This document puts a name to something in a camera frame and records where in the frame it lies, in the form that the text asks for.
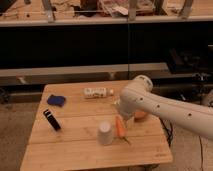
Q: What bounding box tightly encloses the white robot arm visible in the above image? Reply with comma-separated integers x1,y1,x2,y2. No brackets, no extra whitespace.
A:
118,75,213,141

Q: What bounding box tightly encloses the black eraser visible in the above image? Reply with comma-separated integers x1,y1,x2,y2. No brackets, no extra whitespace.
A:
43,110,61,131

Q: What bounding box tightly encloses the orange carrot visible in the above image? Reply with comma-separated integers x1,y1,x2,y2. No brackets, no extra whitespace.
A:
115,116,130,144

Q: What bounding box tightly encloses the blue cloth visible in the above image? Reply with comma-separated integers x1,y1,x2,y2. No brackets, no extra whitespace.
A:
47,95,66,107

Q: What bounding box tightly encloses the white ceramic cup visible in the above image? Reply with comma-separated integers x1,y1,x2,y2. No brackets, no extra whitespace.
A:
97,121,113,145

